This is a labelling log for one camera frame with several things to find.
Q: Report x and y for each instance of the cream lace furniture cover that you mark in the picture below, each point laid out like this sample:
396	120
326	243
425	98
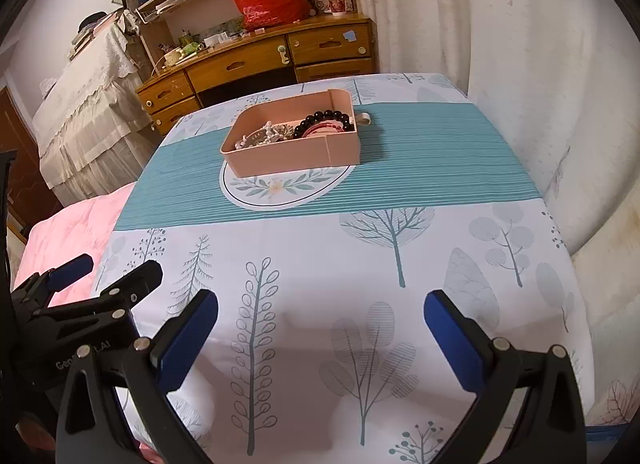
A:
85	114

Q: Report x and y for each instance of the brown wooden door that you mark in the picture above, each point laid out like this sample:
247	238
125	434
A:
25	164

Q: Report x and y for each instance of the tree print tablecloth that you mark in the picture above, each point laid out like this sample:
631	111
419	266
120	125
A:
310	254

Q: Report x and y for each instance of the green knob hook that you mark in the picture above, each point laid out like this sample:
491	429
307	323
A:
283	54

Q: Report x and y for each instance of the white leaf print curtain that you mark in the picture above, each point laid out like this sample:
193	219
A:
525	69

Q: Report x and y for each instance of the pink jewelry box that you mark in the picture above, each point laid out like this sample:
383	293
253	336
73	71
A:
295	157

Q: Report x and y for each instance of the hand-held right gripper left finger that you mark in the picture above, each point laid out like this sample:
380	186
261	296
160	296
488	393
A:
187	344

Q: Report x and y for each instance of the pink blanket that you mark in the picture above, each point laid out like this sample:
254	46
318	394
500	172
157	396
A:
65	229

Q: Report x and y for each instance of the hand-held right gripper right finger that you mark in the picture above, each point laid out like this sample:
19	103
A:
457	344

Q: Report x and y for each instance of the wooden desk with drawers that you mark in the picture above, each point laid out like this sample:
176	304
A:
240	67

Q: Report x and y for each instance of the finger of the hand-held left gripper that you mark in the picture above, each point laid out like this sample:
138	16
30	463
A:
127	291
70	271

